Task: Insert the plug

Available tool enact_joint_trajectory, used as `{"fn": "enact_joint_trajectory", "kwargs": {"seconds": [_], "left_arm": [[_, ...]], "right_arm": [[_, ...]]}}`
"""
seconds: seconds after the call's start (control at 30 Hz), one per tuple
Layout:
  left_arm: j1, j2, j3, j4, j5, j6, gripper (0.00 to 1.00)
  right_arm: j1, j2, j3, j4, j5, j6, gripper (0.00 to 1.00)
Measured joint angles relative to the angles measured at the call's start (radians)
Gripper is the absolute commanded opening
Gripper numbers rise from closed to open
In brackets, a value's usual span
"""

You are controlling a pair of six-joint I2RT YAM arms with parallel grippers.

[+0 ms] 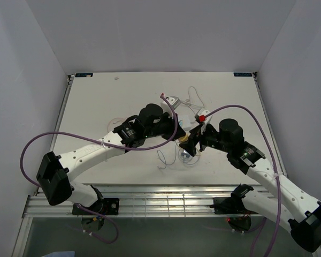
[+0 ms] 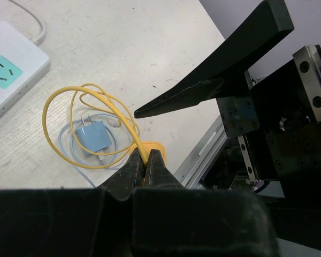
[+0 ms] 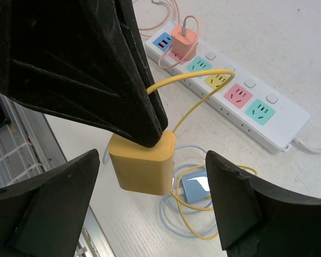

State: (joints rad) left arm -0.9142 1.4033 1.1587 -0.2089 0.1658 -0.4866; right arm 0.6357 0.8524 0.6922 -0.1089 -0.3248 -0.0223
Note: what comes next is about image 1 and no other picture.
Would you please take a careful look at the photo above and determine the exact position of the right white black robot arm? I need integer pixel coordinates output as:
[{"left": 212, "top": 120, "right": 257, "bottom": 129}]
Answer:
[{"left": 180, "top": 119, "right": 321, "bottom": 253}]

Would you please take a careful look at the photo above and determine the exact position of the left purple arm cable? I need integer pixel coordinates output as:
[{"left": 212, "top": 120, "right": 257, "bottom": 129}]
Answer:
[{"left": 20, "top": 93, "right": 179, "bottom": 188}]

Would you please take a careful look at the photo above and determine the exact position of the white colourful power strip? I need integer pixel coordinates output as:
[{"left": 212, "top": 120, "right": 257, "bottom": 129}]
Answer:
[{"left": 178, "top": 115, "right": 196, "bottom": 131}]

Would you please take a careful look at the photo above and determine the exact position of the yellow charger plug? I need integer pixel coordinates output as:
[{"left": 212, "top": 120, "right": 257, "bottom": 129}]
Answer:
[{"left": 178, "top": 134, "right": 189, "bottom": 143}]

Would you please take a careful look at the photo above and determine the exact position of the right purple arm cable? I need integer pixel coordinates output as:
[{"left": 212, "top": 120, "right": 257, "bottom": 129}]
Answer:
[{"left": 204, "top": 104, "right": 281, "bottom": 257}]

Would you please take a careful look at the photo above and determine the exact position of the blue corner label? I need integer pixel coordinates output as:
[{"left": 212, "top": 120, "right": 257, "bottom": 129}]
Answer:
[
  {"left": 75, "top": 73, "right": 93, "bottom": 78},
  {"left": 233, "top": 72, "right": 253, "bottom": 77}
]

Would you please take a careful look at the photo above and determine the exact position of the white power strip cord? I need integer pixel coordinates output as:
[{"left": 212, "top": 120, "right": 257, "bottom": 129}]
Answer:
[{"left": 179, "top": 86, "right": 207, "bottom": 113}]

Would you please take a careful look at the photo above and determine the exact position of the left blue corner label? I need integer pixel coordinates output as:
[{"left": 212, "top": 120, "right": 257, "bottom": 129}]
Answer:
[{"left": 75, "top": 73, "right": 93, "bottom": 78}]

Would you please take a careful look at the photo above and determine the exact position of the blue charger plug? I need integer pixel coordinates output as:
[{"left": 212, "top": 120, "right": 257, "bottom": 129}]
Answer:
[{"left": 179, "top": 150, "right": 191, "bottom": 160}]

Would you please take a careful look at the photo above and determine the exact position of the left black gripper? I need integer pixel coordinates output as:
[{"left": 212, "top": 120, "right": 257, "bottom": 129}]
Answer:
[{"left": 144, "top": 111, "right": 186, "bottom": 142}]

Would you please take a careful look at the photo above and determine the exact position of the right blue corner label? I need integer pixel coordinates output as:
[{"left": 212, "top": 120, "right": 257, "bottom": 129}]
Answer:
[{"left": 233, "top": 72, "right": 253, "bottom": 77}]

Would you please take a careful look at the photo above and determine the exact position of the blue cloth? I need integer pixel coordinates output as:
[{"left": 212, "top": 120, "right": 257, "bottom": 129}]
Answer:
[{"left": 45, "top": 251, "right": 75, "bottom": 257}]

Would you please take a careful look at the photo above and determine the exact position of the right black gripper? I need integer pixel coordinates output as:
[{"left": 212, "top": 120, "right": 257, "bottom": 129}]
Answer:
[{"left": 179, "top": 121, "right": 231, "bottom": 157}]

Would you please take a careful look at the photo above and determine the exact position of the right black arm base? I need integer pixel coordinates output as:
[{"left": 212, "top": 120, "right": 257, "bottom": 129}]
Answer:
[{"left": 209, "top": 184, "right": 262, "bottom": 215}]

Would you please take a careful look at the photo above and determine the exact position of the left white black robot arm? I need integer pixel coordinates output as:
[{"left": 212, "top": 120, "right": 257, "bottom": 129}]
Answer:
[{"left": 36, "top": 104, "right": 186, "bottom": 214}]

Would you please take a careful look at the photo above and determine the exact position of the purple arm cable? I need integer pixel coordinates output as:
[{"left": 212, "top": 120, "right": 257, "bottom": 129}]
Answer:
[
  {"left": 204, "top": 104, "right": 281, "bottom": 257},
  {"left": 20, "top": 93, "right": 179, "bottom": 188}
]

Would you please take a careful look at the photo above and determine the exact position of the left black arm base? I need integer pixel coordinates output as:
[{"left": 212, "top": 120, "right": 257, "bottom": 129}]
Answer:
[{"left": 72, "top": 198, "right": 120, "bottom": 215}]

